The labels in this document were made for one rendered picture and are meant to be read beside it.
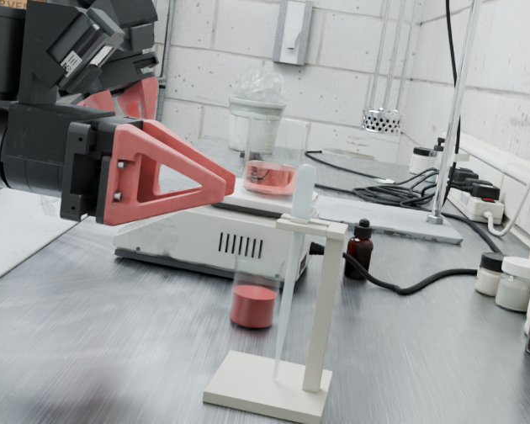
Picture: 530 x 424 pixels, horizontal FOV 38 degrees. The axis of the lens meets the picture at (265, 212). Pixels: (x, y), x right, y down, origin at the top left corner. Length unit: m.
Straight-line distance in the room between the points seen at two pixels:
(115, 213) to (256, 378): 0.15
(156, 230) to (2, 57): 0.31
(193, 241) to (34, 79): 0.31
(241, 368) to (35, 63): 0.26
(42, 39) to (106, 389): 0.24
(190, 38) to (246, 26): 0.24
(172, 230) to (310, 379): 0.31
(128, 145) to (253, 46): 2.76
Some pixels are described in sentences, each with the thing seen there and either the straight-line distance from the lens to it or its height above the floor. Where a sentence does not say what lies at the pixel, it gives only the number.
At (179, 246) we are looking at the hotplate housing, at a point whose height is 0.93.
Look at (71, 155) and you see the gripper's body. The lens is 0.51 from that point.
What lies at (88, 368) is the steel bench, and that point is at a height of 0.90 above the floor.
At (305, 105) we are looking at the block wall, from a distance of 3.25.
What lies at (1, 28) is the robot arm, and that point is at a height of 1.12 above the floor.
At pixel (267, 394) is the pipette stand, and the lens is 0.54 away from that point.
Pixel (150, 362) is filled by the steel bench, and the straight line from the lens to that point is 0.58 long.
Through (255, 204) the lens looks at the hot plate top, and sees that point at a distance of 0.78.
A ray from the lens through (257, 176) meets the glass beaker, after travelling 0.80.
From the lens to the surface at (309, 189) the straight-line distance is 0.51.
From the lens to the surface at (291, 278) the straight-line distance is 0.53.
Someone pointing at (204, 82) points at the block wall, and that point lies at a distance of 3.28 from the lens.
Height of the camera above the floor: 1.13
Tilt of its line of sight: 11 degrees down
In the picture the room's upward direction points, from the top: 8 degrees clockwise
